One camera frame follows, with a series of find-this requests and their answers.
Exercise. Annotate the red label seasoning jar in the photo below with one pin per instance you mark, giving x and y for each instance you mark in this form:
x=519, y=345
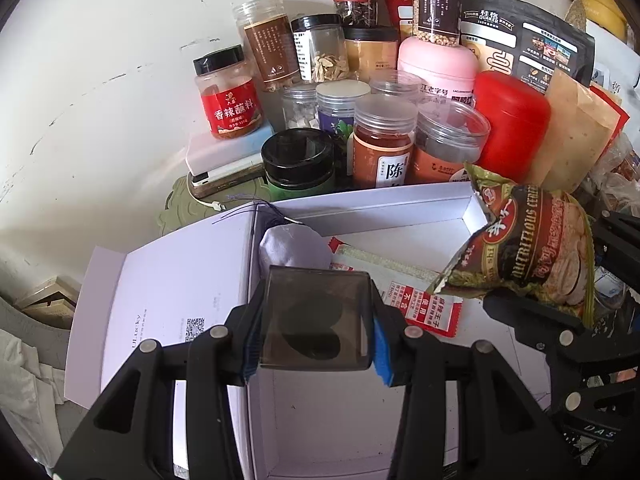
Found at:
x=230, y=100

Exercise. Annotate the white cloth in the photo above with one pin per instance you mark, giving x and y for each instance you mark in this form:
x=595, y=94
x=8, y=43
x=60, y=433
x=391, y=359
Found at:
x=25, y=385

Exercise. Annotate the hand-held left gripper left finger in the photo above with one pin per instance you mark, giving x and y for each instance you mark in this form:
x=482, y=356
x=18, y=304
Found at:
x=248, y=355

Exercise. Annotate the blue flower label jar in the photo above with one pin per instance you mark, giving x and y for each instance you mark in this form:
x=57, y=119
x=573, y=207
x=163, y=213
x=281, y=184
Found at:
x=340, y=110

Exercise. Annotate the wide jar with dark contents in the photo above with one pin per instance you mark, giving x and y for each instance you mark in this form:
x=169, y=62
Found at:
x=450, y=140

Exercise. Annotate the dark green jar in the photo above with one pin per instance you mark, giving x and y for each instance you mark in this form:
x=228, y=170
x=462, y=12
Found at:
x=297, y=165

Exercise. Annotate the green cereal packet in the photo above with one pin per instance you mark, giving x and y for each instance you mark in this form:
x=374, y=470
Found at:
x=525, y=250

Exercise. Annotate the brown label tall jar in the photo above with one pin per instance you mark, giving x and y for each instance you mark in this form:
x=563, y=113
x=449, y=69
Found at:
x=267, y=45

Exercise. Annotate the black oat pouch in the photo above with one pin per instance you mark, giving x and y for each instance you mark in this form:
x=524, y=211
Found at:
x=530, y=40

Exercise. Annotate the tan jar with black lid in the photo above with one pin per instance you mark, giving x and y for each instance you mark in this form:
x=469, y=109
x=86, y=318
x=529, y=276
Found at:
x=372, y=52

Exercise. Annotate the orange jar with clear lid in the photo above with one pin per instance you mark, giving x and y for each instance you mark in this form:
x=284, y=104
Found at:
x=382, y=150

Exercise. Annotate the tall jar with dark label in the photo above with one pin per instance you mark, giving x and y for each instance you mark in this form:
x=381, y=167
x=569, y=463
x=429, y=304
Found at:
x=437, y=0

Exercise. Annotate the red canister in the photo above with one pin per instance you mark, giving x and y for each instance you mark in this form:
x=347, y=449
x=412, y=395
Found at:
x=510, y=125

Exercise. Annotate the small jar with white pieces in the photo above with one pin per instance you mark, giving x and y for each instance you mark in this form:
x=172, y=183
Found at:
x=299, y=110

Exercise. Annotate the red pouch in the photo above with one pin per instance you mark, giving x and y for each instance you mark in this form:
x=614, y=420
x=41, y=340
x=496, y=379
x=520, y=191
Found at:
x=397, y=5

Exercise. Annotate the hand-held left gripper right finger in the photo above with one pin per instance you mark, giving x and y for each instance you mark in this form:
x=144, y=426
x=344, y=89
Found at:
x=386, y=355

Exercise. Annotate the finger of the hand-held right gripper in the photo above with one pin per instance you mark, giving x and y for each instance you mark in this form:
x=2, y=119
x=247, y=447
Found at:
x=615, y=232
x=525, y=317

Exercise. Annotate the leaning picture frames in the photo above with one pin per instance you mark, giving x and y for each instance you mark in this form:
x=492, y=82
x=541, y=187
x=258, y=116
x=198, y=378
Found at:
x=47, y=300

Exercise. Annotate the white gift box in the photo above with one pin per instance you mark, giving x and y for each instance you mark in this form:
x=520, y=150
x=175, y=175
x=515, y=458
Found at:
x=350, y=420

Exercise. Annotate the white power bank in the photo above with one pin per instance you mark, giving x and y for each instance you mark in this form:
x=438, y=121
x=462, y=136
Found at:
x=220, y=165

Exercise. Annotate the red white snack packet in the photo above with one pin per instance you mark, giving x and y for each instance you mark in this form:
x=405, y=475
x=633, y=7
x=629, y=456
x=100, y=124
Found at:
x=425, y=305

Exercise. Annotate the green coaster mat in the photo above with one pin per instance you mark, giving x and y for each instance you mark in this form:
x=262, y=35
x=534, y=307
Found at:
x=180, y=210

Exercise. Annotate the pink canister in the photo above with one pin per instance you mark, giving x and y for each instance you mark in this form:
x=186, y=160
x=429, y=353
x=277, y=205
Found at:
x=437, y=67

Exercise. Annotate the black lid jar with slices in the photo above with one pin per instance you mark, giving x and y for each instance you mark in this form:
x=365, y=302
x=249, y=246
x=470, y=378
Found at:
x=320, y=50

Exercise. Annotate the smoky transparent square box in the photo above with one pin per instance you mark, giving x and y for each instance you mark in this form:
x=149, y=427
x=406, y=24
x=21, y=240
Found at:
x=317, y=317

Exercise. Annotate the kraft paper pouch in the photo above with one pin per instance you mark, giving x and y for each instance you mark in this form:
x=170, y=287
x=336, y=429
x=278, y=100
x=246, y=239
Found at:
x=575, y=135

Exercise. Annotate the yellow pot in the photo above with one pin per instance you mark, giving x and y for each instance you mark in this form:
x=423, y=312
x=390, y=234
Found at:
x=602, y=5

